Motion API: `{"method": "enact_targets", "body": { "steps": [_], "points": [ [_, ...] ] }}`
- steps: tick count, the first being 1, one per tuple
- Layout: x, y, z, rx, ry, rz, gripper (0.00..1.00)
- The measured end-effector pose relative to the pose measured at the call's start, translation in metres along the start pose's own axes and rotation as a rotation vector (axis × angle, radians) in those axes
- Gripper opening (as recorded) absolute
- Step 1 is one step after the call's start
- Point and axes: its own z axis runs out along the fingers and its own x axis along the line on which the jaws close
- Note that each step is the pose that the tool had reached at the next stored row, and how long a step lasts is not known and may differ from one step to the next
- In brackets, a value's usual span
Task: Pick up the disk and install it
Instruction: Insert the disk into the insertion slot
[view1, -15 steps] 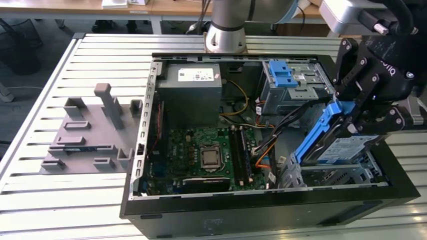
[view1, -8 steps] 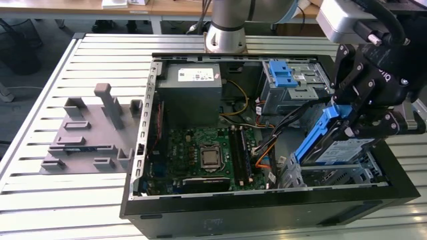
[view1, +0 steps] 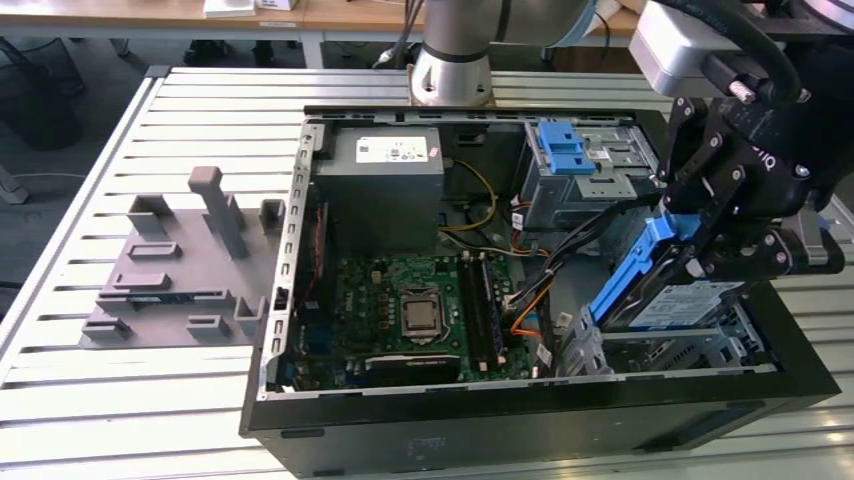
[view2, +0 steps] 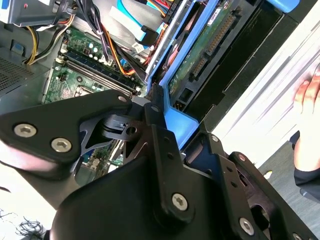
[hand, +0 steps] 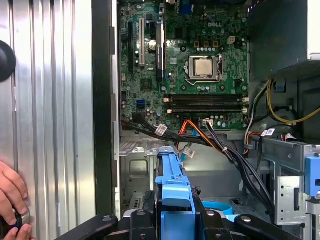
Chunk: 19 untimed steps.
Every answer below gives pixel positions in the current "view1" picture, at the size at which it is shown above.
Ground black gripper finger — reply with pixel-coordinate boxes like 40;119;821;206
686;199;847;282
655;94;748;216

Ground hard disk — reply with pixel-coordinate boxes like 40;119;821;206
588;212;747;335

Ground silver disk bay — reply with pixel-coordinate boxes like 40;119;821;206
576;299;762;376

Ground silver drive cage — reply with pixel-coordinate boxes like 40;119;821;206
519;119;668;234

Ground blue drive latch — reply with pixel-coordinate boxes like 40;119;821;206
536;121;599;176

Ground green RAM stick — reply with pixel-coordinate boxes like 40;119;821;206
125;294;200;307
479;257;510;370

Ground black RAM slot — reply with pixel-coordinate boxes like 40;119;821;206
458;252;488;372

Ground black PC case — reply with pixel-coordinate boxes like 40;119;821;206
237;104;842;479

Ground grey power supply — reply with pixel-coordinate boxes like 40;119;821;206
311;124;447;259

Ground silver CPU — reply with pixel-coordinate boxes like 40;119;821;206
403;298;440;332

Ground green motherboard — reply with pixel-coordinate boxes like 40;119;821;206
292;252;535;391

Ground black graphics card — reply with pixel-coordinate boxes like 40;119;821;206
345;352;463;389

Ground black case fan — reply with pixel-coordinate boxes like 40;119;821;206
295;199;339;324

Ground wooden top desk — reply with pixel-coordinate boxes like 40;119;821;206
0;0;642;76

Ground black chair base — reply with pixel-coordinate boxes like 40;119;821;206
183;38;232;66
249;39;281;66

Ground grey parts rack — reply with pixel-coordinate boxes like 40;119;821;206
77;167;289;354

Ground white stand foot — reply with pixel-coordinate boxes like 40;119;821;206
0;164;32;205

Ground black wire bundle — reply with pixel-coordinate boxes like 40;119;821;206
503;192;668;309

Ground thick black ribbed cable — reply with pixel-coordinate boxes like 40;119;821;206
656;0;803;104

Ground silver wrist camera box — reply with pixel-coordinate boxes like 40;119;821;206
626;0;743;99

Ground yellow wire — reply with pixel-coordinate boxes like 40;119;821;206
436;158;500;234

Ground red orange wire bundle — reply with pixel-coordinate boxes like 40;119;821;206
507;197;555;257

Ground red twisted fan wire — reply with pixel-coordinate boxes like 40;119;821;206
303;203;328;314

